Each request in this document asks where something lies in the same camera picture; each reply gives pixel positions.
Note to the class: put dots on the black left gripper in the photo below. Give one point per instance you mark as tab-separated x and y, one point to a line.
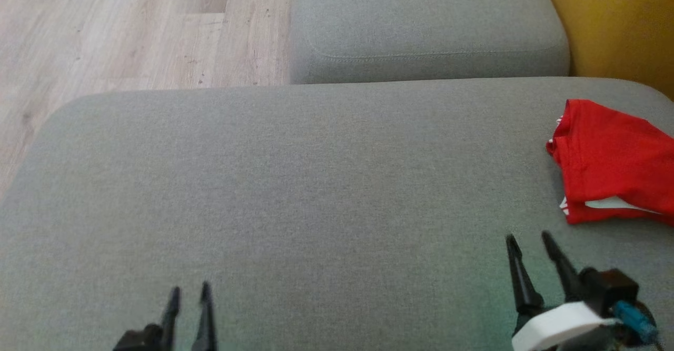
139	339

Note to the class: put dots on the right gripper with white band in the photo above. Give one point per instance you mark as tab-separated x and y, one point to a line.
568	324

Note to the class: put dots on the red shorts with white trim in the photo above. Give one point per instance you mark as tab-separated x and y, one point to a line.
621	214

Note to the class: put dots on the red jersey with black number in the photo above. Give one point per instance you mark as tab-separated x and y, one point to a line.
616	151

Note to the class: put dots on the yellow sofa backrest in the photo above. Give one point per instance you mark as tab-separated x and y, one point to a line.
616	19

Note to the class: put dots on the grey sofa seat cushion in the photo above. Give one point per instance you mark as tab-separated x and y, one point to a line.
421	19

